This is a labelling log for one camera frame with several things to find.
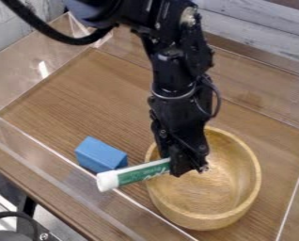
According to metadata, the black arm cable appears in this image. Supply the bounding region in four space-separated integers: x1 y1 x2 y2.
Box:
0 0 117 46

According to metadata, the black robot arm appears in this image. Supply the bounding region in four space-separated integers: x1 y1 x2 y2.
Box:
64 0 221 177

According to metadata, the brown wooden bowl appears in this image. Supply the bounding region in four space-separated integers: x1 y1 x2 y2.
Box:
144 127 261 231

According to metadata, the green Expo marker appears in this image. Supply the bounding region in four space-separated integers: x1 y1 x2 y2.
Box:
96 158 169 192

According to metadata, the black table leg bracket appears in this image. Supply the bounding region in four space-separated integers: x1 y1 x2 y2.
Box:
16 196 61 241

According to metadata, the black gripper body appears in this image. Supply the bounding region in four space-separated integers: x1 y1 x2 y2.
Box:
145 73 222 154

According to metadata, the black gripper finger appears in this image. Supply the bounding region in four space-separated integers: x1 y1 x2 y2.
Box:
161 143 209 177

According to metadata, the blue rectangular block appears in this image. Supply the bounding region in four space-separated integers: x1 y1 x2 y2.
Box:
74 135 129 174

